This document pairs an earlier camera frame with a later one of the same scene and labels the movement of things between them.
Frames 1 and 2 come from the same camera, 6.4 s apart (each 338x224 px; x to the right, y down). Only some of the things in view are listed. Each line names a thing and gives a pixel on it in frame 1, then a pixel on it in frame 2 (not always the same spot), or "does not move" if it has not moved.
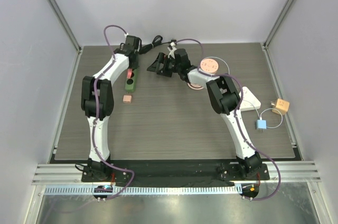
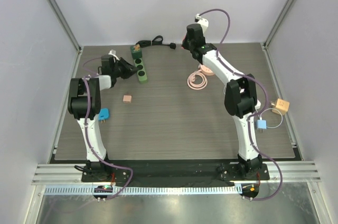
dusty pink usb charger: x=127 y=99 does not move
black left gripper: x=137 y=64 to x=129 y=70
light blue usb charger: x=261 y=124 does not move
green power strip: x=130 y=83 to x=142 y=74
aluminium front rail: x=70 y=173 does not move
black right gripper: x=163 y=66 to x=186 y=45
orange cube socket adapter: x=281 y=104 does not move
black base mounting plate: x=174 y=172 does not move
